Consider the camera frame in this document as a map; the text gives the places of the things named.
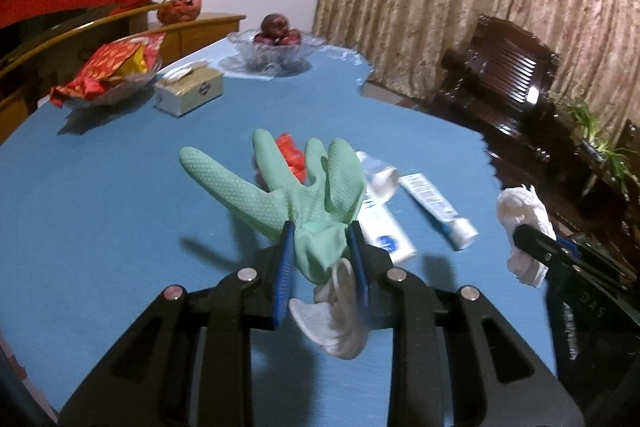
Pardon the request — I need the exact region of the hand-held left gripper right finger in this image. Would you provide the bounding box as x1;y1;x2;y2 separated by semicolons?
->
347;221;586;427

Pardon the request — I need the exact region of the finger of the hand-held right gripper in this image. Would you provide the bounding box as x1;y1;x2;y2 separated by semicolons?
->
555;234;632;280
512;224;640;308

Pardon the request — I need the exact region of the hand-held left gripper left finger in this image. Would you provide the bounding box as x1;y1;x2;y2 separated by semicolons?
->
59;221;296;427

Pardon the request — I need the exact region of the white tissue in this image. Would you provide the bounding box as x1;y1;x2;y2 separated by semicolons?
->
496;184;557;290

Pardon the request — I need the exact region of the green rubber glove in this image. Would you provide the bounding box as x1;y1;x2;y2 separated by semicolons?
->
179;128;371;361

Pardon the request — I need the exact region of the orange foam fruit net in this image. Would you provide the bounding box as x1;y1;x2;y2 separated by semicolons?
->
254;133;309;188

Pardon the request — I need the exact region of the crumpled white cream tube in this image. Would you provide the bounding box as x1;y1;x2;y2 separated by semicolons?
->
355;150;419;264

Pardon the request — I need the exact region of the dark wooden side table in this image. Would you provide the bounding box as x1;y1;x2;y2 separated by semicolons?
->
520;127;632;235

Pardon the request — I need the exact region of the white blue toothpaste tube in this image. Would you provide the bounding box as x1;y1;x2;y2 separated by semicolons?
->
398;173;479;252

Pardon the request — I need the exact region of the green potted plant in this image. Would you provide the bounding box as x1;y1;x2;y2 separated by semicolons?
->
559;96;640;190

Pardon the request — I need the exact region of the dark wooden armchair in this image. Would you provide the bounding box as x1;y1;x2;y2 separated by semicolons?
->
620;118;640;170
430;13;562;160

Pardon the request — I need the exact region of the beige tissue box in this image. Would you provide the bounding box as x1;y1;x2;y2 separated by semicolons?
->
153;61;225;118

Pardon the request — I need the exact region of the glass fruit bowl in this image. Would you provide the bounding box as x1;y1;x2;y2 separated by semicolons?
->
227;30;326;72

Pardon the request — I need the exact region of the glass snack dish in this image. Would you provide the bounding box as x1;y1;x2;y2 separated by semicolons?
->
62;56;164;108

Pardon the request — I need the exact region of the wooden cabinet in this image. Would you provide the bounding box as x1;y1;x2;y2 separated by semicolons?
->
0;2;247;144

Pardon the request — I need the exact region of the yellow snack packet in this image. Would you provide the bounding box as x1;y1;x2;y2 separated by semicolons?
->
107;46;152;84

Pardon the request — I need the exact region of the red snack packet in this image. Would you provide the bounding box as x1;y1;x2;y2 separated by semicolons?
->
49;32;166;108

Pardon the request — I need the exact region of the red woven basket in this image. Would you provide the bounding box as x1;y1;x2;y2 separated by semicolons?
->
156;0;204;26

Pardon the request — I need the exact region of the dark television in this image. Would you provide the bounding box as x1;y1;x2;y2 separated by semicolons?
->
0;4;132;60

